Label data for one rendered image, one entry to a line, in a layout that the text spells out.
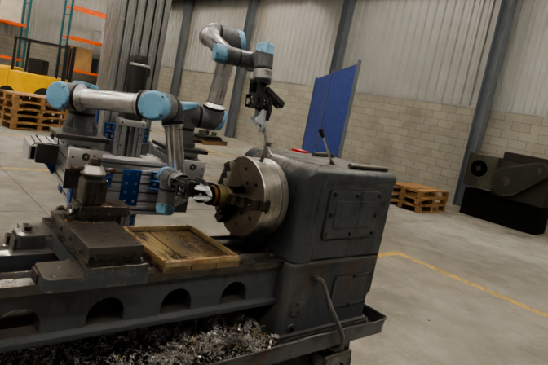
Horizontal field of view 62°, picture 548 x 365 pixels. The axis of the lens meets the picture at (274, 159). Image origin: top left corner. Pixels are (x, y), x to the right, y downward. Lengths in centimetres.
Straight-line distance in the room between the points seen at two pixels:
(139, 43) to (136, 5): 18
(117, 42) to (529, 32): 1070
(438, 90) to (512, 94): 187
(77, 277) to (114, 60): 132
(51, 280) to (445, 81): 1194
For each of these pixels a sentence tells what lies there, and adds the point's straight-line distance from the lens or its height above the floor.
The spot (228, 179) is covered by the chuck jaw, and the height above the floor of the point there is 114.
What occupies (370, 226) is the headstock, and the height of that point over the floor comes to 101.
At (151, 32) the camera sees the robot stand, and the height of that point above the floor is 170.
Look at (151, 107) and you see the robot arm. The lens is 188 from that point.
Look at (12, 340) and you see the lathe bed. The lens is 147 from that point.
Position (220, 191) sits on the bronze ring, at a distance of 171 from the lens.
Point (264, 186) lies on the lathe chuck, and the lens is 169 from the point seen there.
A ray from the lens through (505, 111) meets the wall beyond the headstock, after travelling 1193.
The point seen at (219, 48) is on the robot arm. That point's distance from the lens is 192.
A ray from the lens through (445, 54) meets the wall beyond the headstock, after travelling 1295.
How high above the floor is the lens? 144
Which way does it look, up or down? 6 degrees down
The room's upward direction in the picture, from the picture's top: 11 degrees clockwise
